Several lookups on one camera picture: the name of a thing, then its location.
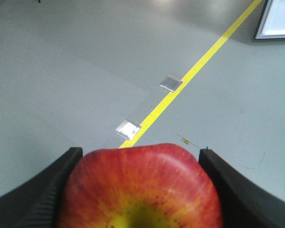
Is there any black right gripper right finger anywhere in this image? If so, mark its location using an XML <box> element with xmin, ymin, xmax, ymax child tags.
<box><xmin>199</xmin><ymin>148</ymin><xmax>285</xmax><ymax>228</ymax></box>

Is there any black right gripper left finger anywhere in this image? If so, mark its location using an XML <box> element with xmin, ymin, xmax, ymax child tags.
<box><xmin>0</xmin><ymin>147</ymin><xmax>83</xmax><ymax>228</ymax></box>

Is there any red yellow apple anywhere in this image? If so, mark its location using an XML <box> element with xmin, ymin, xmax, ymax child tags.
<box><xmin>56</xmin><ymin>143</ymin><xmax>224</xmax><ymax>228</ymax></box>

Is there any white fridge door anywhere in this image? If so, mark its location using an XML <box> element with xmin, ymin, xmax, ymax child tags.
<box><xmin>254</xmin><ymin>0</ymin><xmax>285</xmax><ymax>40</ymax></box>

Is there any silver floor plate near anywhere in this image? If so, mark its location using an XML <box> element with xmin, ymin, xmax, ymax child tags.
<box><xmin>114</xmin><ymin>119</ymin><xmax>141</xmax><ymax>141</ymax></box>

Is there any silver floor plate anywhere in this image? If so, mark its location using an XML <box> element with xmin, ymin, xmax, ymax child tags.
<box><xmin>159</xmin><ymin>75</ymin><xmax>183</xmax><ymax>93</ymax></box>
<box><xmin>114</xmin><ymin>119</ymin><xmax>141</xmax><ymax>141</ymax></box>

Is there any silver floor plate far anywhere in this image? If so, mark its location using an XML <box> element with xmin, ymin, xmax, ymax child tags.
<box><xmin>159</xmin><ymin>75</ymin><xmax>183</xmax><ymax>93</ymax></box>

